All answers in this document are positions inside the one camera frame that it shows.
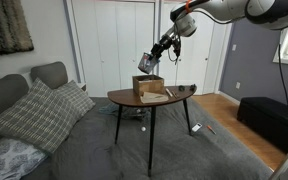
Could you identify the dark wooden side table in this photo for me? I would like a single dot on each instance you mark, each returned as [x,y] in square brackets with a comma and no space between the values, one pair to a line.
[130,97]

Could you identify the large gray plaid pillow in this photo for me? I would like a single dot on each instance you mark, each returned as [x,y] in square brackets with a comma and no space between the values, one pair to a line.
[37,116]

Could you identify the gray futon mattress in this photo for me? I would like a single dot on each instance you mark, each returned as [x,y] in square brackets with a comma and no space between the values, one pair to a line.
[184,156]

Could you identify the small gray sofa headrest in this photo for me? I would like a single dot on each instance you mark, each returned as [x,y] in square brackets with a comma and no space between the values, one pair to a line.
[49,75]

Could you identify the white wall outlet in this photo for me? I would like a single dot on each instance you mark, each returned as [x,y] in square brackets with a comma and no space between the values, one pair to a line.
[238,85]

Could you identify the white patterned blanket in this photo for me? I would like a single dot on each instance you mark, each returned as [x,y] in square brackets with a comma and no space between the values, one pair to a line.
[7,161]

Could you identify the white remote control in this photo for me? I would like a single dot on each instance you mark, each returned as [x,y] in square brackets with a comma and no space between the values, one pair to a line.
[196,127]

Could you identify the shaggy beige black wall rug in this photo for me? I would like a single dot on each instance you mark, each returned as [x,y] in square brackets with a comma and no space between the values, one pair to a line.
[4,28]

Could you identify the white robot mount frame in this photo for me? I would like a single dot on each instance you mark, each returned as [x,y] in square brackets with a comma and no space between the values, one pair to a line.
[284,165]

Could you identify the white nightstand brown drawer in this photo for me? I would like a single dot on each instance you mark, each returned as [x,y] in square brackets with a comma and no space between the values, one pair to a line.
[82,87]

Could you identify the small white ball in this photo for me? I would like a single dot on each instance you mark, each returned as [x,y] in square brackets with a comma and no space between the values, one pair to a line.
[143,128]

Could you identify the brown cardboard box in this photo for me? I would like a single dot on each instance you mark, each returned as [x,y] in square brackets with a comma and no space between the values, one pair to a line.
[149,86]

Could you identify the small gray plaid pillow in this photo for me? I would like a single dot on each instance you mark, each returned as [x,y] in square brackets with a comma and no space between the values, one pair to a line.
[79,98]

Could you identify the large gray sofa headrest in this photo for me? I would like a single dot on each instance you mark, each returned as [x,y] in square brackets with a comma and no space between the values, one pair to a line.
[2,96]

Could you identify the white light switch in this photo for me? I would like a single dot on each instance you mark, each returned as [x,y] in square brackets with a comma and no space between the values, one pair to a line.
[234,47]

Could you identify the yellow pencil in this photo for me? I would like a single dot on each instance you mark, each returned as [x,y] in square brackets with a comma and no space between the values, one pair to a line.
[174,94]

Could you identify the white closet doors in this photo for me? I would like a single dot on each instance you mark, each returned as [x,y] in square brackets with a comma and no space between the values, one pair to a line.
[117,46]

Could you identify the gray mesh storage bin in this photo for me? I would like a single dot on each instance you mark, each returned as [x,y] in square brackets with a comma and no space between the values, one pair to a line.
[147,64]

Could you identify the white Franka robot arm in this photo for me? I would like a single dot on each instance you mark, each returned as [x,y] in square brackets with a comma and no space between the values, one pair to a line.
[250,11]

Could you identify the beige paper napkin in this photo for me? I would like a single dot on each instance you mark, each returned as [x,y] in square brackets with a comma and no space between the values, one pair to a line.
[154,98]

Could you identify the small black device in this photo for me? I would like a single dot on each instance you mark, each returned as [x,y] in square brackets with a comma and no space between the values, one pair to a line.
[193,87]

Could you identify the green tape dispenser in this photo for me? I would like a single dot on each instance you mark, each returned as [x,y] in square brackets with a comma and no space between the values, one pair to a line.
[182,88]

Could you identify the orange marker pen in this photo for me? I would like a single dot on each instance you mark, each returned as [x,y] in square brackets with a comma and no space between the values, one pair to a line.
[211,130]

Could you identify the black storage bench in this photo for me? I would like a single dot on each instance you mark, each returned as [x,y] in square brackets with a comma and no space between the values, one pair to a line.
[270,120]

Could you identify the white marker pen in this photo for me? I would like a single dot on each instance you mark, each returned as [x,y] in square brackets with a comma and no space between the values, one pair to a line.
[168,93]

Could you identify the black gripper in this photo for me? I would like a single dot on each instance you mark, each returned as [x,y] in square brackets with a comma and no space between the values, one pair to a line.
[162,44]

